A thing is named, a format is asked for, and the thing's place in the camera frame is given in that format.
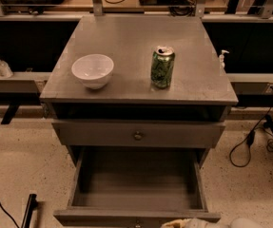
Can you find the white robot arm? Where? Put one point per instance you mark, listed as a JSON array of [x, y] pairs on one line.
[[242, 223]]

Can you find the black floor stand bar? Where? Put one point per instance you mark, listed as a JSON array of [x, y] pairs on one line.
[[31, 206]]

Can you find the grey wooden drawer cabinet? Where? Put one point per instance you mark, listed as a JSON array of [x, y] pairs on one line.
[[199, 91]]

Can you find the white ceramic bowl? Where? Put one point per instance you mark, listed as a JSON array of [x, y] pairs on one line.
[[93, 71]]

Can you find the green soda can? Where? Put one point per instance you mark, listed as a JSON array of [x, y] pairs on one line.
[[162, 65]]

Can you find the white pump bottle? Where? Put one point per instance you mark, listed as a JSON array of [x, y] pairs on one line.
[[221, 57]]

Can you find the grey top drawer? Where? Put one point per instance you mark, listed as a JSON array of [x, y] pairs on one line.
[[184, 134]]

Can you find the grey drawer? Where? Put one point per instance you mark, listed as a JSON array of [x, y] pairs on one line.
[[135, 188], [184, 134]]

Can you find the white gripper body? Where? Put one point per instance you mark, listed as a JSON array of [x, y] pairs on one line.
[[202, 223]]

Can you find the yellow lattice gripper finger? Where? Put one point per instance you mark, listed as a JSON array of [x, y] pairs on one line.
[[177, 223]]

